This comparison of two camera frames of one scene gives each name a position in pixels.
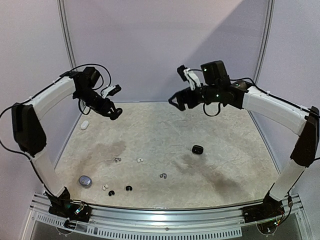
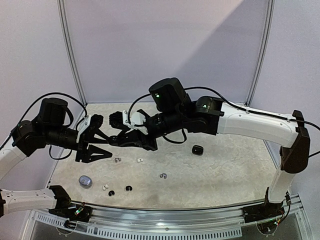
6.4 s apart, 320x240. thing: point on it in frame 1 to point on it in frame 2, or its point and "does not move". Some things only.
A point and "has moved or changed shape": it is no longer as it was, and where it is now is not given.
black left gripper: (104, 110) to (87, 136)
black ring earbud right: (128, 187) does not move
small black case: (118, 111) has moved or changed shape
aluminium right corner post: (266, 41) does not move
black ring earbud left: (111, 192) does not move
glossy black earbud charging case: (197, 149) does not move
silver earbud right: (163, 175) does not move
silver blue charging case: (85, 181) does not move
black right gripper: (185, 97) to (146, 138)
